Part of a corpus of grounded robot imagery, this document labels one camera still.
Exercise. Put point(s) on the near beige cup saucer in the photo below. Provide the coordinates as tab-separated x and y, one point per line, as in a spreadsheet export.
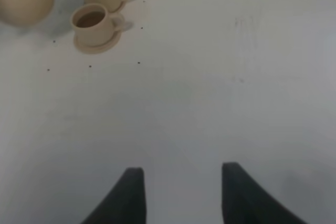
97	49

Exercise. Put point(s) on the far beige cup saucer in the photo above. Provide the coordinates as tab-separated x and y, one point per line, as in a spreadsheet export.
117	6

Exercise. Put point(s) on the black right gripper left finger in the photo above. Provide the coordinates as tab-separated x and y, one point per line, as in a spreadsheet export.
125	203

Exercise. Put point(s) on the near beige teacup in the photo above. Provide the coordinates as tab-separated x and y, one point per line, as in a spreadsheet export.
94	26

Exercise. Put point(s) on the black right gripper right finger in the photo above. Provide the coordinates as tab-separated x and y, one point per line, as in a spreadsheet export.
245	201

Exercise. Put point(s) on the beige cup saucer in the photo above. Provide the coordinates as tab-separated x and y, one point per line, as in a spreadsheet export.
117	6
97	49

